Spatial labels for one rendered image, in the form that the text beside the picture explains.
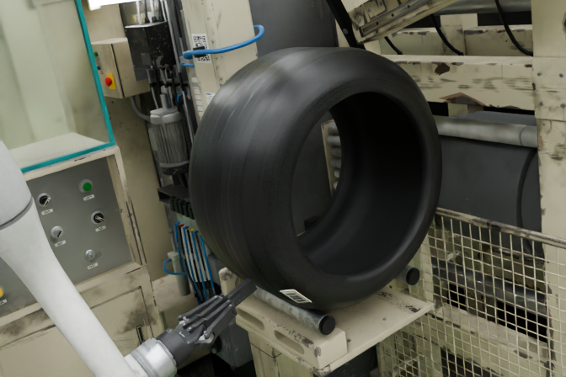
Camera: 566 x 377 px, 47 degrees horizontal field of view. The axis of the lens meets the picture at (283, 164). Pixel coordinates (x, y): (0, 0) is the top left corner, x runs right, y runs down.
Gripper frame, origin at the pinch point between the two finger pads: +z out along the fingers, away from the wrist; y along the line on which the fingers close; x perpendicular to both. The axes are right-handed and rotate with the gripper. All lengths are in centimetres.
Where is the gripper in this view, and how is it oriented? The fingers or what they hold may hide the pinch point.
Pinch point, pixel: (241, 292)
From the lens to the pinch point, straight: 144.3
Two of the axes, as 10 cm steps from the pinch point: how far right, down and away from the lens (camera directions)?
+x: 3.5, 8.4, 4.1
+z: 7.3, -5.2, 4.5
